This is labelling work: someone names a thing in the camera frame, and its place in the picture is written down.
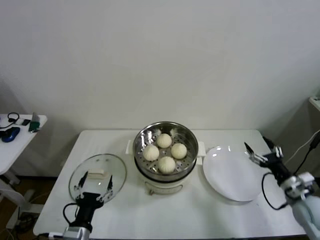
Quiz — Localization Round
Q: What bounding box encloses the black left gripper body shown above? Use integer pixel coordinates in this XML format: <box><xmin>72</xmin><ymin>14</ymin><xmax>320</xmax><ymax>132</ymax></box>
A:
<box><xmin>74</xmin><ymin>191</ymin><xmax>105</xmax><ymax>227</ymax></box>

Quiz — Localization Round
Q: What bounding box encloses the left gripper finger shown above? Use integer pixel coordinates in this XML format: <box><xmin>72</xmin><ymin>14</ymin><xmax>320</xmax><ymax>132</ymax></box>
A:
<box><xmin>98</xmin><ymin>174</ymin><xmax>114</xmax><ymax>202</ymax></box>
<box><xmin>74</xmin><ymin>171</ymin><xmax>89</xmax><ymax>200</ymax></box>

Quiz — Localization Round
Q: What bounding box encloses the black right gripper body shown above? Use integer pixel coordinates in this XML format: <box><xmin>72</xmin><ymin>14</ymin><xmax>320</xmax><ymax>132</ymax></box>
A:
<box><xmin>259</xmin><ymin>152</ymin><xmax>294</xmax><ymax>180</ymax></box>

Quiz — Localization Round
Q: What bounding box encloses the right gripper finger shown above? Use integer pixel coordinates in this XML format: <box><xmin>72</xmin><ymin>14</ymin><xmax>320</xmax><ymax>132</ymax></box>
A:
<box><xmin>244</xmin><ymin>141</ymin><xmax>266</xmax><ymax>166</ymax></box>
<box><xmin>261</xmin><ymin>136</ymin><xmax>285</xmax><ymax>159</ymax></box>

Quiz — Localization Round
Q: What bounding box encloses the glass lid with white handle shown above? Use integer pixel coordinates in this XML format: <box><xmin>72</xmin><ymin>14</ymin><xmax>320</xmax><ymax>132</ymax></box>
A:
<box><xmin>68</xmin><ymin>153</ymin><xmax>128</xmax><ymax>203</ymax></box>

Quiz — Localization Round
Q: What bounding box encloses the white steamed baozi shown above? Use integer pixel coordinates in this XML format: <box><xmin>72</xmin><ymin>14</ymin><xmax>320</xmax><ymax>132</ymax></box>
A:
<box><xmin>143</xmin><ymin>144</ymin><xmax>160</xmax><ymax>162</ymax></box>
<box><xmin>158</xmin><ymin>156</ymin><xmax>176</xmax><ymax>174</ymax></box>
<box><xmin>156</xmin><ymin>133</ymin><xmax>173</xmax><ymax>149</ymax></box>
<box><xmin>170</xmin><ymin>142</ymin><xmax>188</xmax><ymax>160</ymax></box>

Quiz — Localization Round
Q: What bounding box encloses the stainless steel steamer basket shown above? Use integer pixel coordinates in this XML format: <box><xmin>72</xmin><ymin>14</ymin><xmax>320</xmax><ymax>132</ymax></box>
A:
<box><xmin>132</xmin><ymin>121</ymin><xmax>200</xmax><ymax>181</ymax></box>

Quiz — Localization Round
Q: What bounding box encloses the steel steamer pot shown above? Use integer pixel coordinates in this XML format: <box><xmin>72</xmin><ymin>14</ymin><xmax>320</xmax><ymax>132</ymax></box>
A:
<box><xmin>124</xmin><ymin>139</ymin><xmax>208</xmax><ymax>197</ymax></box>

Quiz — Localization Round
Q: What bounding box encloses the white round plate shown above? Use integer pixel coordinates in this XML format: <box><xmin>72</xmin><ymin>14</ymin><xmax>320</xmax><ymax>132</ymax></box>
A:
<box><xmin>202</xmin><ymin>145</ymin><xmax>266</xmax><ymax>203</ymax></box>

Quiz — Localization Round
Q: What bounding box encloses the white side table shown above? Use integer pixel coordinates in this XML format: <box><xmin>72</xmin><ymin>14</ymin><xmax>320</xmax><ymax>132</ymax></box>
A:
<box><xmin>0</xmin><ymin>113</ymin><xmax>48</xmax><ymax>228</ymax></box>

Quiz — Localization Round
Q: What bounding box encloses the green and grey tool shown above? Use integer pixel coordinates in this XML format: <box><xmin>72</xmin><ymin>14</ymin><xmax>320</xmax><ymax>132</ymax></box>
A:
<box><xmin>28</xmin><ymin>111</ymin><xmax>41</xmax><ymax>133</ymax></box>

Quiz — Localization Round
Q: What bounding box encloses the blue rounded device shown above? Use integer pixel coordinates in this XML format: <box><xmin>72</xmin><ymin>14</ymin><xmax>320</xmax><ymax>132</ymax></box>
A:
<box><xmin>0</xmin><ymin>126</ymin><xmax>21</xmax><ymax>143</ymax></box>

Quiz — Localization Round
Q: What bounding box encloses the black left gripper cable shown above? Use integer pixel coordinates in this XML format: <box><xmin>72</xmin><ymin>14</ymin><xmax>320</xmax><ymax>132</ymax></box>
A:
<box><xmin>62</xmin><ymin>202</ymin><xmax>81</xmax><ymax>226</ymax></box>

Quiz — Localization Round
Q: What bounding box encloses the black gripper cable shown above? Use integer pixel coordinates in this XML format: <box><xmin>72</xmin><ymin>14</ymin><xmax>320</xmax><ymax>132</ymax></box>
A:
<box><xmin>62</xmin><ymin>202</ymin><xmax>81</xmax><ymax>226</ymax></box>
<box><xmin>261</xmin><ymin>171</ymin><xmax>289</xmax><ymax>210</ymax></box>

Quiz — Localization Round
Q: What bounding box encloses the white power cable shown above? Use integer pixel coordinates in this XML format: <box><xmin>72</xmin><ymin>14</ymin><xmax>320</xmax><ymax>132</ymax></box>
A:
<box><xmin>284</xmin><ymin>129</ymin><xmax>320</xmax><ymax>164</ymax></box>

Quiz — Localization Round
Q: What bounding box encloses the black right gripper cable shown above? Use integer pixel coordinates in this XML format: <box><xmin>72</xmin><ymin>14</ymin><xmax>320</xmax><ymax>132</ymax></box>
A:
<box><xmin>261</xmin><ymin>171</ymin><xmax>289</xmax><ymax>210</ymax></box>

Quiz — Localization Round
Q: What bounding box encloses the black power cable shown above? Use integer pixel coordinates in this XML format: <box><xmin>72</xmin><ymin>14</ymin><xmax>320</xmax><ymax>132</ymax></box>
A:
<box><xmin>292</xmin><ymin>141</ymin><xmax>320</xmax><ymax>176</ymax></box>

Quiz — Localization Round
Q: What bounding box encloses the black headset cable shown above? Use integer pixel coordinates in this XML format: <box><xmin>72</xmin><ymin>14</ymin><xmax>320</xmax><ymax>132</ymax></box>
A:
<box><xmin>6</xmin><ymin>112</ymin><xmax>21</xmax><ymax>123</ymax></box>

